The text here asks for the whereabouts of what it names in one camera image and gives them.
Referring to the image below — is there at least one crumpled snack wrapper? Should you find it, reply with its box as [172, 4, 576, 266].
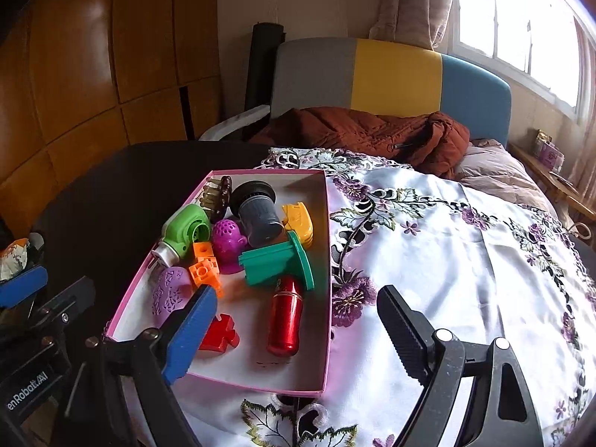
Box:
[0, 233, 45, 282]

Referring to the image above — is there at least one black rolled mat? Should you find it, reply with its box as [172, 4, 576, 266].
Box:
[244, 22, 285, 117]

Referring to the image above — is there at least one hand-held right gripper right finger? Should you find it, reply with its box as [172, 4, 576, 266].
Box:
[376, 285, 545, 447]

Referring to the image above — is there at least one white bed rail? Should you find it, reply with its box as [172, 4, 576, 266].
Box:
[199, 105, 272, 141]

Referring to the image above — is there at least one red metallic cylinder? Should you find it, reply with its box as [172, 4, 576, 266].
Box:
[266, 276, 305, 355]

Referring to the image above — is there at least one orange plastic block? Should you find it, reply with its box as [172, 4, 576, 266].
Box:
[188, 241, 225, 299]

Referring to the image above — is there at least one wooden wardrobe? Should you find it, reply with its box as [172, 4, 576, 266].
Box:
[0, 0, 224, 243]

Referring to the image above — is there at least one lime green plastic piece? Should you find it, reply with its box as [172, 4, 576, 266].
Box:
[153, 204, 211, 266]

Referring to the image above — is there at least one yellow plastic shell piece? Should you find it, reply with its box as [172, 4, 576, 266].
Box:
[282, 202, 314, 247]

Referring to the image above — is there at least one red plastic block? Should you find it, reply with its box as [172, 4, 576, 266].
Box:
[198, 314, 240, 355]

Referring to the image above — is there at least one beige curtain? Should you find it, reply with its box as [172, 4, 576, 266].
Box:
[370, 0, 454, 52]

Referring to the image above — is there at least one purple gift box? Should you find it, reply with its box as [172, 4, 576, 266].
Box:
[533, 129, 566, 172]

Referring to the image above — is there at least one grey yellow blue headboard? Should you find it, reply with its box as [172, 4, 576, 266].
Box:
[270, 37, 513, 147]

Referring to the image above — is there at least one rust-brown quilted jacket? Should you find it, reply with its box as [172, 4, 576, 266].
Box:
[249, 107, 471, 180]

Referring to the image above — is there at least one lilac patterned oval piece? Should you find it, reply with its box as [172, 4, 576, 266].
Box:
[151, 266, 196, 329]

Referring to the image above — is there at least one teal plastic funnel piece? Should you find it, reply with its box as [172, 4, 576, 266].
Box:
[238, 230, 316, 292]

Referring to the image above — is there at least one magenta perforated cap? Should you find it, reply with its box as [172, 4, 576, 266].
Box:
[212, 219, 247, 275]

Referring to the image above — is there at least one pale pink duvet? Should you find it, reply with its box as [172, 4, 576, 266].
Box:
[454, 139, 559, 217]

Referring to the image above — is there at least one wooden desk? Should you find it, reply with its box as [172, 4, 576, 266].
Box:
[507, 142, 596, 224]

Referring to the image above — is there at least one pink cardboard box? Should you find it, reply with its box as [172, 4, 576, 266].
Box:
[102, 169, 332, 397]

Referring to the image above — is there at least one window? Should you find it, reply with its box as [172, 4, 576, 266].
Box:
[454, 0, 596, 124]

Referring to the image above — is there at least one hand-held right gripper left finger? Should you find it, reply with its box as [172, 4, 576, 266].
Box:
[60, 284, 218, 447]

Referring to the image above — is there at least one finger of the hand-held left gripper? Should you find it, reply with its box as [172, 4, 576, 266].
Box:
[0, 265, 96, 336]

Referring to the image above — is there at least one brown pegged comb piece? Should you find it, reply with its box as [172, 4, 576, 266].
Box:
[198, 174, 234, 224]

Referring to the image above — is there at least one white floral embroidered tablecloth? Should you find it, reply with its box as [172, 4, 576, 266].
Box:
[177, 146, 596, 447]

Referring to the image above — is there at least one dark grey ribbed cylinder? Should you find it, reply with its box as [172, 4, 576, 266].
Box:
[230, 181, 286, 248]

